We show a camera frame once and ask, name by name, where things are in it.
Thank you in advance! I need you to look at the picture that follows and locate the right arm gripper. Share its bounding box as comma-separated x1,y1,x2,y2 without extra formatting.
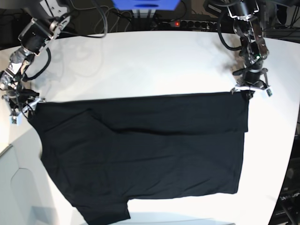
1,90,46,121

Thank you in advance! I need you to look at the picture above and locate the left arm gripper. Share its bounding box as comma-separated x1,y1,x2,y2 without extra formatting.
230,67,270,98

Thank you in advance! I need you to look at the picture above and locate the black T-shirt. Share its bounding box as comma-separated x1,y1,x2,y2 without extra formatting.
29,91,249,225

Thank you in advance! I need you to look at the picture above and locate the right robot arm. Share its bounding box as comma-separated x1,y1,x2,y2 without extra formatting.
0,0,71,125

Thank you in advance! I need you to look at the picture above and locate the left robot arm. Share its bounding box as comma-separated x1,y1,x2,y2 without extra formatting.
211,0,272,98

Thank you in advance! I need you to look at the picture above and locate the black power strip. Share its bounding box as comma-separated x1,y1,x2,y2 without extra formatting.
159,20,217,32

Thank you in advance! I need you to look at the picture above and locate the blue box overhead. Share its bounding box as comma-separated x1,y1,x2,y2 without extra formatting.
112,0,180,11

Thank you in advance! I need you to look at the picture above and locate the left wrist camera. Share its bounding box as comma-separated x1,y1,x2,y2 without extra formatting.
262,86,273,98

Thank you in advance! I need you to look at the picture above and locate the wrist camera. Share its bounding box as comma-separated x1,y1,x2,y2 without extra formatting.
262,86,273,98
9,112,23,126

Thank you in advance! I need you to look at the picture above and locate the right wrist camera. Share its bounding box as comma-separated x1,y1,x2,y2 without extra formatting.
9,112,23,126

